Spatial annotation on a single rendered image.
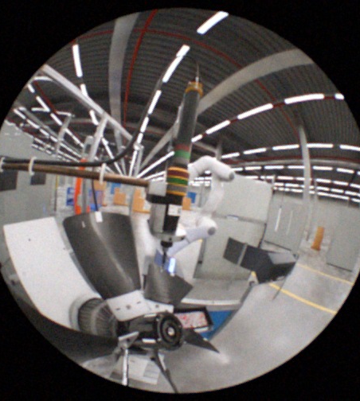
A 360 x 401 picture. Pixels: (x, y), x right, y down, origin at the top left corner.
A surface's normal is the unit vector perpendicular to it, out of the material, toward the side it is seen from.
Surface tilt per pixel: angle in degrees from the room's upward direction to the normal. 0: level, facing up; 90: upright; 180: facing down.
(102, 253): 44
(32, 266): 50
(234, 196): 90
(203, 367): 0
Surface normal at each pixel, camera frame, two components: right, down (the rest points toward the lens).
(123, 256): 0.45, -0.66
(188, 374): 0.17, -0.98
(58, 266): 0.86, -0.50
